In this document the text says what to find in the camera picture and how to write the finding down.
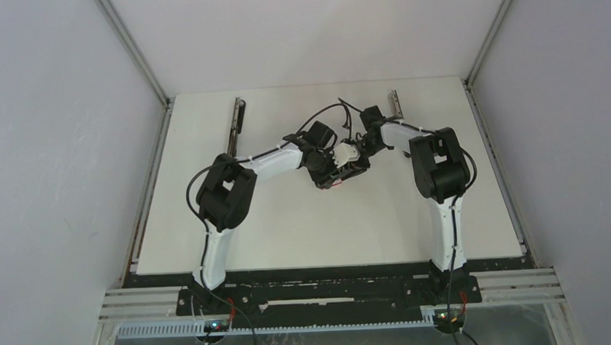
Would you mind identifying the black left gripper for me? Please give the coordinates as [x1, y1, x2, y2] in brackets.
[305, 148, 347, 191]

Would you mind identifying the black stapler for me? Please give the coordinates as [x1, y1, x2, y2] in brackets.
[227, 97, 246, 157]

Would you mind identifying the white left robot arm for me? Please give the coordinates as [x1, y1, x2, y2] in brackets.
[186, 131, 359, 315]

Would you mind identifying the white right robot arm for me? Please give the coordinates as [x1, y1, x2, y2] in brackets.
[359, 106, 473, 303]

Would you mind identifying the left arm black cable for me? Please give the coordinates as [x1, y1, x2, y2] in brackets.
[180, 102, 363, 345]

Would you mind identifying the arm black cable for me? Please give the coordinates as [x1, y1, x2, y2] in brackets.
[337, 91, 487, 345]
[180, 102, 363, 345]

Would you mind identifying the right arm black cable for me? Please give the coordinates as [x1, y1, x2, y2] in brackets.
[337, 91, 487, 345]

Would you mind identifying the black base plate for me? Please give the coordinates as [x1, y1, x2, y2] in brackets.
[103, 257, 535, 328]

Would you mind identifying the white cable duct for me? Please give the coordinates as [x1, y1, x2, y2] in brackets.
[117, 310, 435, 340]

